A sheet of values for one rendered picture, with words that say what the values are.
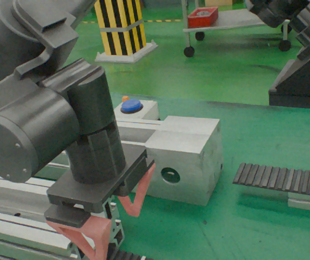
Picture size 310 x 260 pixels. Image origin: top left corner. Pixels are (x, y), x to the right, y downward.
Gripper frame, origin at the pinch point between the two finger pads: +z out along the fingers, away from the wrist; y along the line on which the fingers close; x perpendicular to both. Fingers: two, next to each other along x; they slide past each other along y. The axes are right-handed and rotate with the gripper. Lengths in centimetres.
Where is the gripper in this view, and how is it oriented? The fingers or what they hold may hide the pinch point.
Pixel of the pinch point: (116, 232)
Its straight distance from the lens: 46.0
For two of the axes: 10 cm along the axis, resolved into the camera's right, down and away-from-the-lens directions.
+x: 8.9, 0.9, -4.5
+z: 1.5, 8.7, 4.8
